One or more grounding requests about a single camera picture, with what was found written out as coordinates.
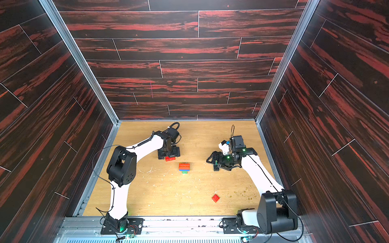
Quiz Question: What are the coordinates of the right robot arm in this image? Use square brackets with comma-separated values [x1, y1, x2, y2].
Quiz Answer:
[207, 136, 298, 234]

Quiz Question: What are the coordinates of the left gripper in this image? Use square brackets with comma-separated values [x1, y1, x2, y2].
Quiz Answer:
[159, 145, 181, 160]

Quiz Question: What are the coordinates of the red small lego brick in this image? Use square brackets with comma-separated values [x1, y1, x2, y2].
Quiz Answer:
[212, 194, 220, 203]

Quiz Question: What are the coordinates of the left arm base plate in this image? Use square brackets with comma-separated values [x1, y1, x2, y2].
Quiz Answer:
[100, 218, 144, 236]

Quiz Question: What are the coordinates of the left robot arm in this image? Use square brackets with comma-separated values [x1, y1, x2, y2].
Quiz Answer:
[105, 122, 181, 233]

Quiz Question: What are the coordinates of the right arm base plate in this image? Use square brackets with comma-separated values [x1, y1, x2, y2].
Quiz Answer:
[219, 217, 242, 234]

